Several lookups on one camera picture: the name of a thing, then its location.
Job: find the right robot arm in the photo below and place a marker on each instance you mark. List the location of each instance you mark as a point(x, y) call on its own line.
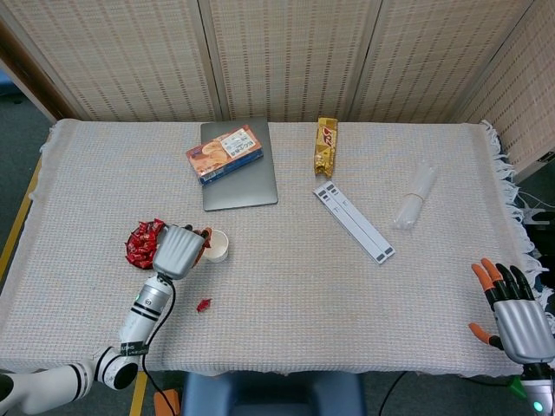
point(539, 398)

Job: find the heap of red candies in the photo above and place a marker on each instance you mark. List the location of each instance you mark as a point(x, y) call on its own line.
point(141, 249)

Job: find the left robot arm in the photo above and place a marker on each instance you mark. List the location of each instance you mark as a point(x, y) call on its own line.
point(145, 307)

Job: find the white flat remote strip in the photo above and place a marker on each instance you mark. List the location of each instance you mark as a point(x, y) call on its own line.
point(353, 221)

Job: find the brown wooden screen frame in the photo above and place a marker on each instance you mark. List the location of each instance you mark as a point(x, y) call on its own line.
point(26, 65)

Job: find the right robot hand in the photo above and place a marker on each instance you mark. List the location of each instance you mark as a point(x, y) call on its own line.
point(522, 329)

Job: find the grey closed laptop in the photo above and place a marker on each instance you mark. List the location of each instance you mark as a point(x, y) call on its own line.
point(243, 190)

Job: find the white paper cup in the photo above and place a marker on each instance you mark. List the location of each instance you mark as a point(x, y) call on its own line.
point(219, 251)

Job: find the clear plastic tube bundle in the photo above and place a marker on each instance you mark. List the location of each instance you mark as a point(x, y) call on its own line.
point(414, 208)

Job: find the gold snack packet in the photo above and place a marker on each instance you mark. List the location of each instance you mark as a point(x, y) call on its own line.
point(326, 147)

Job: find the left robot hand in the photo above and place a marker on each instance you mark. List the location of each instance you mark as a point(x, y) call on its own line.
point(175, 251)

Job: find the orange block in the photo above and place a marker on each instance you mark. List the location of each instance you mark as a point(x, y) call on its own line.
point(169, 401)

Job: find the red candy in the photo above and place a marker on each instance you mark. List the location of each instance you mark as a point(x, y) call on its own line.
point(204, 305)

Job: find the screen foot bracket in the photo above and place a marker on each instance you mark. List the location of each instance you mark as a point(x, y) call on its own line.
point(547, 157)

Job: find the orange and blue biscuit box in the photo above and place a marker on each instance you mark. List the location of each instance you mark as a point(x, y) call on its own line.
point(221, 156)

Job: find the woven folding screen panel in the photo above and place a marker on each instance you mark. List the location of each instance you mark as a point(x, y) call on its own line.
point(121, 56)
point(295, 56)
point(433, 60)
point(520, 99)

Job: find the white woven tablecloth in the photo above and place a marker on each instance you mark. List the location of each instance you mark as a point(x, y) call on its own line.
point(282, 294)

